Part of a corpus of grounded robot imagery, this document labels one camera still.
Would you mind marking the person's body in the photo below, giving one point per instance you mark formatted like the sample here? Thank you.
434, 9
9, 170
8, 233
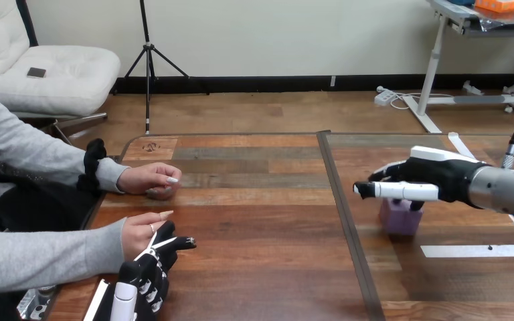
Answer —
26, 208

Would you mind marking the white desk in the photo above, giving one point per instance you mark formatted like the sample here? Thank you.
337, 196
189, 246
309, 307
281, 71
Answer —
432, 66

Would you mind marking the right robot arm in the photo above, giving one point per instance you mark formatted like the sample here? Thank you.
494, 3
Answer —
505, 191

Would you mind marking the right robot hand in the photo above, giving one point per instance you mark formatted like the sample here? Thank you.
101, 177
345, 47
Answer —
439, 175

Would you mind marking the dark smartphone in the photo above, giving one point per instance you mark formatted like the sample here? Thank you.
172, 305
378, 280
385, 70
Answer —
36, 72

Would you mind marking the white power strip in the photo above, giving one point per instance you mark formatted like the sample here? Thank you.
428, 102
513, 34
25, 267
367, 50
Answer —
384, 96

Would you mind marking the person's forearm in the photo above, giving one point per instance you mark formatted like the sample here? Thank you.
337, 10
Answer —
39, 254
39, 146

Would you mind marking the black tripod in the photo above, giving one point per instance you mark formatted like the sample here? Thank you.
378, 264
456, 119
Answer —
149, 57

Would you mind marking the purple block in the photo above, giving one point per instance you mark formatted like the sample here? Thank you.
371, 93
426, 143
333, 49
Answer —
400, 221

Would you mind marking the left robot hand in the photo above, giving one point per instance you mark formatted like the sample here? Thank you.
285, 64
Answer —
148, 277

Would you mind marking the person's hand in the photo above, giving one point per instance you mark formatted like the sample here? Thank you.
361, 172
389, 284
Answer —
144, 177
136, 234

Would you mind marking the white cushioned chair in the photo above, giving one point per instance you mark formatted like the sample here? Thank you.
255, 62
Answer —
62, 75

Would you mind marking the orange box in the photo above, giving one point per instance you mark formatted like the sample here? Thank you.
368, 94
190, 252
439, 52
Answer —
501, 5

